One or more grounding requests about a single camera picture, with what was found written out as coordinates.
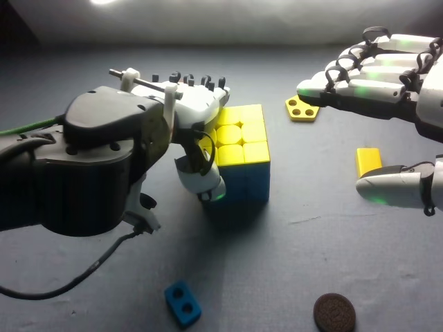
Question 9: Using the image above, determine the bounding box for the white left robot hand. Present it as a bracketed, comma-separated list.
[130, 71, 232, 204]

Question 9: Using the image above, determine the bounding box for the yellow pentagon block with holes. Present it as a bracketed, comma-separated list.
[284, 96, 321, 122]

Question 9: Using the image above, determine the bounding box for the blue two-hole block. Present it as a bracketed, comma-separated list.
[163, 279, 203, 329]

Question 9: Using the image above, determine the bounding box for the chocolate sandwich cookie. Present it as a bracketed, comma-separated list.
[313, 293, 356, 332]

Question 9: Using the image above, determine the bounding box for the white backdrop sheet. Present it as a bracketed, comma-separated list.
[0, 0, 443, 48]

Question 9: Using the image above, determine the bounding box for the grey table cloth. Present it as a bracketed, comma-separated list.
[0, 43, 443, 332]

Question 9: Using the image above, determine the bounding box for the Rubik's cube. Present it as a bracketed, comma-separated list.
[202, 103, 271, 209]

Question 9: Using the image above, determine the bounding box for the yellow rectangular block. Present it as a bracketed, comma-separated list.
[356, 147, 383, 179]

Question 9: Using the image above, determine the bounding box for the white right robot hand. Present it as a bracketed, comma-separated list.
[296, 26, 443, 217]

